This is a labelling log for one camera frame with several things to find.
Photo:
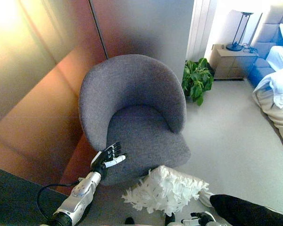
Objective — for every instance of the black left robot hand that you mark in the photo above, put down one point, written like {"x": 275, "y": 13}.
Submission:
{"x": 108, "y": 156}

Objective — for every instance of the green leafy houseplant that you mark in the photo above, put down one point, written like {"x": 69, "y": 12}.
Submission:
{"x": 197, "y": 77}

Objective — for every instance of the dark desk top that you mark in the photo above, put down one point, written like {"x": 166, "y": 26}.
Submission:
{"x": 11, "y": 200}

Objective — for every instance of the black right robot foot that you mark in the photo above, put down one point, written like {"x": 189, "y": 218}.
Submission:
{"x": 169, "y": 218}

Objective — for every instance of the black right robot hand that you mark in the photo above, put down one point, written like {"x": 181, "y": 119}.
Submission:
{"x": 201, "y": 217}

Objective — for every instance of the beige wooden nightstand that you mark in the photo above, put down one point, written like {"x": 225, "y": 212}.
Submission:
{"x": 233, "y": 63}

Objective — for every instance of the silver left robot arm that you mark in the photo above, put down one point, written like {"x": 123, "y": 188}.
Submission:
{"x": 80, "y": 190}

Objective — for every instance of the white sneaker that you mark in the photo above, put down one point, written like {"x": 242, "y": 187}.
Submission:
{"x": 206, "y": 200}

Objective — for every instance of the grey fabric tub armchair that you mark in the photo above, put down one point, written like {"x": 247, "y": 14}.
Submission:
{"x": 132, "y": 94}

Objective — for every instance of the black robot foot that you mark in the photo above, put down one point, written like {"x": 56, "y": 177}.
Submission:
{"x": 169, "y": 218}
{"x": 129, "y": 221}

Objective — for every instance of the black table lamp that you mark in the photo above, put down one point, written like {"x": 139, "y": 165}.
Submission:
{"x": 234, "y": 47}

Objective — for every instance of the black left robot foot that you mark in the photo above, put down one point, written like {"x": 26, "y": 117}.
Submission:
{"x": 129, "y": 221}

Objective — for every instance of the white feathery pillow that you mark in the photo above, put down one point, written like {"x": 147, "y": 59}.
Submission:
{"x": 167, "y": 190}

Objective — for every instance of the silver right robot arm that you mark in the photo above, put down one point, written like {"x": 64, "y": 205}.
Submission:
{"x": 220, "y": 223}

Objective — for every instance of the white duvet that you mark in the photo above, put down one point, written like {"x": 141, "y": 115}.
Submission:
{"x": 280, "y": 84}

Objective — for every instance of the black trouser leg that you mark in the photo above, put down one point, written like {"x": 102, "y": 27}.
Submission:
{"x": 250, "y": 212}

